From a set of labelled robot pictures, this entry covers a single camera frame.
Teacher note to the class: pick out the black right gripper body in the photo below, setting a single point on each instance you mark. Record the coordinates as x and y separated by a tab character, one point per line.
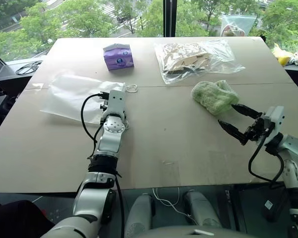
255	130

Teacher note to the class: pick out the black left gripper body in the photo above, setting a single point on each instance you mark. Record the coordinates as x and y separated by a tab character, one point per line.
103	107

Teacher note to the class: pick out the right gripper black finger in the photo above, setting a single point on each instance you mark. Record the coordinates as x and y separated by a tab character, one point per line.
234	131
245	110

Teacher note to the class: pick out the green terry towel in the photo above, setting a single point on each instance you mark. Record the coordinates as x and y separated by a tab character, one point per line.
211	98

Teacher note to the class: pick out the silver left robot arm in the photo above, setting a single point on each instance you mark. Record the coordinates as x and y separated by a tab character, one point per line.
109	141

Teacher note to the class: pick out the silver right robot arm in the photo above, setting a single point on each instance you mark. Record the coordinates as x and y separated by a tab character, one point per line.
294	148

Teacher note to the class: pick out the clear bag of wooden pieces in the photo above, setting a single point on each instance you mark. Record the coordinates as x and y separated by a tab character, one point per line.
183	59

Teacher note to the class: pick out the clear bag with soft toys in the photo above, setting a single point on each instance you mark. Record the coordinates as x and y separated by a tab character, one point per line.
236	26

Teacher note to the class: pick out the purple tissue pack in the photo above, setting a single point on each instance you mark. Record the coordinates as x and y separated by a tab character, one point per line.
118	58

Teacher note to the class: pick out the yellow soft object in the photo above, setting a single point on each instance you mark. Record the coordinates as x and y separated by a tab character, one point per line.
283	55

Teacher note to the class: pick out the black box with white label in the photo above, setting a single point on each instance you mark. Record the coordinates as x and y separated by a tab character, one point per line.
274	204

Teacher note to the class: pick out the grey right robot leg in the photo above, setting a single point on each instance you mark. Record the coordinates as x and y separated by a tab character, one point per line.
201	210

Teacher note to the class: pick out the grey robot leg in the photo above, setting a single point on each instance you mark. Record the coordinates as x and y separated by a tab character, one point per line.
139	215
201	210

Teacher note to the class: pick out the grey robot torso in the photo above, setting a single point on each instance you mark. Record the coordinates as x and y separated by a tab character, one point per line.
188	232

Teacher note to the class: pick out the grey left robot leg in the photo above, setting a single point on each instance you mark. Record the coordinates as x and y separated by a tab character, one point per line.
139	215

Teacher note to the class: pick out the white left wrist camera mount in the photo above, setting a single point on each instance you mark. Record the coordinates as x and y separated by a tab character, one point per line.
116	101

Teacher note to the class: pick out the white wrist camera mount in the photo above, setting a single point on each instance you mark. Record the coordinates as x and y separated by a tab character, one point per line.
275	116
116	101

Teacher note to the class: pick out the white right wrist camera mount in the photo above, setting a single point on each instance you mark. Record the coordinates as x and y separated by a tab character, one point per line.
275	116

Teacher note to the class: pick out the black window frame post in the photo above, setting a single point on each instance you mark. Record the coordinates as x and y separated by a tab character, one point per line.
169	18

